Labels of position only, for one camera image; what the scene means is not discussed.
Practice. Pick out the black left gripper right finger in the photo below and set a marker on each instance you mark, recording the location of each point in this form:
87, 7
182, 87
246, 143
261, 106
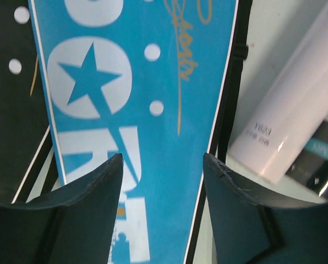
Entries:
253, 224

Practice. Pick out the black shuttlecock tube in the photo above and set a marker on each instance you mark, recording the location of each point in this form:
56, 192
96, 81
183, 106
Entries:
310, 168

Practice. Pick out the black racket cover bag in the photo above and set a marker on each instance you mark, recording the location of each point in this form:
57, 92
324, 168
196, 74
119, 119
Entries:
25, 139

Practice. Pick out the blue racket cover bag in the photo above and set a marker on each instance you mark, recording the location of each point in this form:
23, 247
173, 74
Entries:
144, 79

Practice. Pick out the white shuttlecock tube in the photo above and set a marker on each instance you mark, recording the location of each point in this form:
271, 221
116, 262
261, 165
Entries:
290, 112

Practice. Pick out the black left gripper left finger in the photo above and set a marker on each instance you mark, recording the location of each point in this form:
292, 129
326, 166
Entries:
73, 224

